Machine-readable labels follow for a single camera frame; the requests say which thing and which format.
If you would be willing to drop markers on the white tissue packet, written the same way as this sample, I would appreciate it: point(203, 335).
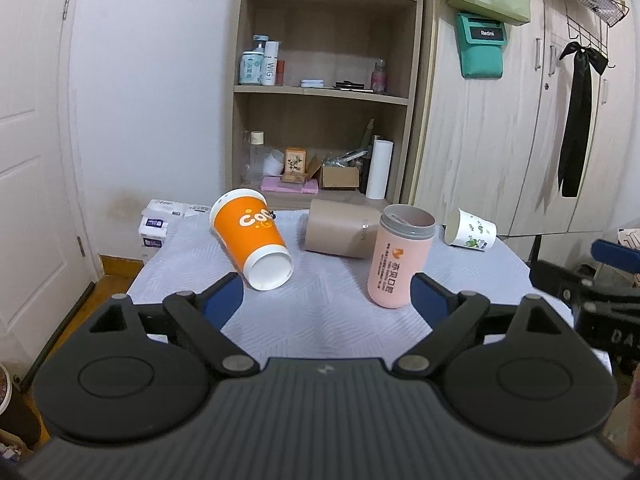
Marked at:
point(154, 232)

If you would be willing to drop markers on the black ribbon bow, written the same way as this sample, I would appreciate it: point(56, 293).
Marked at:
point(577, 110)

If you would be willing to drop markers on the wooden box with plant print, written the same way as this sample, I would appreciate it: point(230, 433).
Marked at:
point(296, 161)

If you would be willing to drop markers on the small pink bottle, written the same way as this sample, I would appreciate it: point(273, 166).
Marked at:
point(378, 80)

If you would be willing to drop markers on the white door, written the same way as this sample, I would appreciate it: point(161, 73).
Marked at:
point(30, 160)

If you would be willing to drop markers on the orange paper cup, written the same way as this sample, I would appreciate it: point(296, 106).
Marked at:
point(250, 237)

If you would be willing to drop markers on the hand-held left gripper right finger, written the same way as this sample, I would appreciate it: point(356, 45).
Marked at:
point(429, 296)

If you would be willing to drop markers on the flat black item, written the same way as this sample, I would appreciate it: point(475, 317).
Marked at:
point(352, 86)

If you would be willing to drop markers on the plain white cup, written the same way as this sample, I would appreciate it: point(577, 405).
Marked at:
point(274, 164)

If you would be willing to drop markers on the pink plastic cup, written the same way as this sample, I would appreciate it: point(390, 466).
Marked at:
point(395, 267)

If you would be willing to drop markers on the white cup with green print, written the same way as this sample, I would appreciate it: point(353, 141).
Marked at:
point(474, 232)

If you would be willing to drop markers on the clear bottle with beige cap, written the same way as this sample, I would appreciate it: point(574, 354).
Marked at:
point(255, 160)

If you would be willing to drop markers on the flat pink box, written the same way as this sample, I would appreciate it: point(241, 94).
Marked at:
point(290, 186)

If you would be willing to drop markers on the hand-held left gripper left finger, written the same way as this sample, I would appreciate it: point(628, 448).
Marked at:
point(226, 296)

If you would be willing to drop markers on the flat round tin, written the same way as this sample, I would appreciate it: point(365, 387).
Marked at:
point(312, 82)

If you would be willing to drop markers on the white paper roll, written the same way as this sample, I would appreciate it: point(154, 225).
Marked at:
point(379, 170)

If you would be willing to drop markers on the flat white packet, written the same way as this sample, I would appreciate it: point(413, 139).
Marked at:
point(172, 207)

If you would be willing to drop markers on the teal label pump bottle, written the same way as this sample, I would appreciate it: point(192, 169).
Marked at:
point(251, 67)

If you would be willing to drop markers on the brown paper cup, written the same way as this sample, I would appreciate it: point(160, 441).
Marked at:
point(335, 230)

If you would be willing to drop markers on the small orange bottle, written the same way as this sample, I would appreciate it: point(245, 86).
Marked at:
point(280, 74)

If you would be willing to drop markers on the tall white bottle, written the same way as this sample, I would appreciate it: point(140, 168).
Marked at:
point(270, 65)

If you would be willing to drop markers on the beige wooden wardrobe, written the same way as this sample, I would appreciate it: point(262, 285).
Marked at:
point(475, 160)

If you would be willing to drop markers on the small cardboard box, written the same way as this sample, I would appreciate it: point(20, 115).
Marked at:
point(340, 177)

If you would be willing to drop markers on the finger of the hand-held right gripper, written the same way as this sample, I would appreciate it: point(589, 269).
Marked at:
point(555, 274)
point(612, 254)

